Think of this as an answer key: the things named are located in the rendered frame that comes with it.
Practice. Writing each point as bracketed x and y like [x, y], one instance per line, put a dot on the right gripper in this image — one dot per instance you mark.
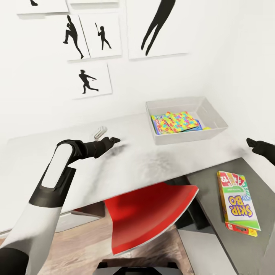
[262, 148]

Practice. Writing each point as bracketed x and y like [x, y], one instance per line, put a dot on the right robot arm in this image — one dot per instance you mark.
[267, 265]

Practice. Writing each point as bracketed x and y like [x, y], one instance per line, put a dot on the jigsaw puzzle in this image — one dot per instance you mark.
[181, 121]
[163, 125]

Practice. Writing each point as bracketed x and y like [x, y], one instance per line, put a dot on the board game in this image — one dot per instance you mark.
[156, 120]
[198, 128]
[237, 204]

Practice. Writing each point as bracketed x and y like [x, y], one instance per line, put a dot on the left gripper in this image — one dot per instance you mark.
[104, 145]

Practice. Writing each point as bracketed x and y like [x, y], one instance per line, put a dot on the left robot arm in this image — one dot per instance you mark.
[27, 246]

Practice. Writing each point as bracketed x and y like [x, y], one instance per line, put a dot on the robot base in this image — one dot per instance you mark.
[171, 269]

